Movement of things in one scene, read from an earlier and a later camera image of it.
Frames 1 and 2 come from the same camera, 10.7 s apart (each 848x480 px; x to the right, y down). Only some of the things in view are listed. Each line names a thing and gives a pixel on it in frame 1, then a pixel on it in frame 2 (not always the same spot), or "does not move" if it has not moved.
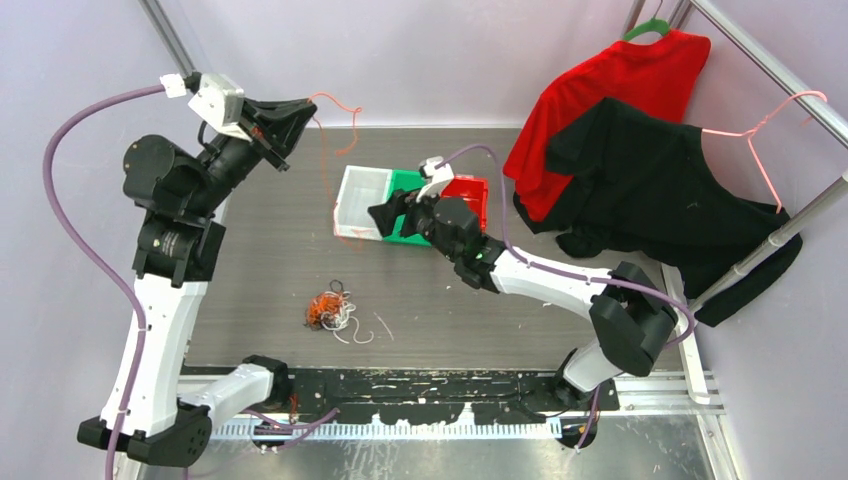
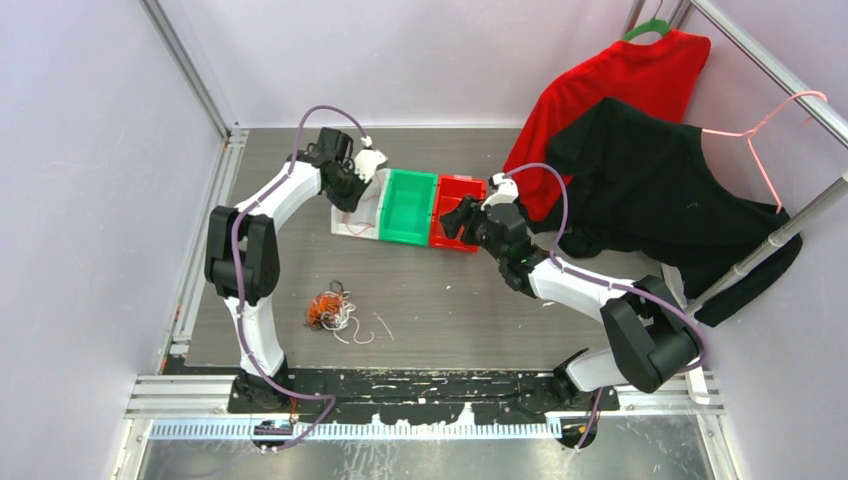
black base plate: [414, 396] does not move
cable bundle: [330, 310] does not move
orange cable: [356, 233] → [346, 221]
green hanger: [654, 25] does not move
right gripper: [385, 215] → [463, 215]
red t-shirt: [661, 74] does not move
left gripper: [280, 133] → [349, 204]
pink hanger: [749, 132] does not move
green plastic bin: [402, 179] does not move
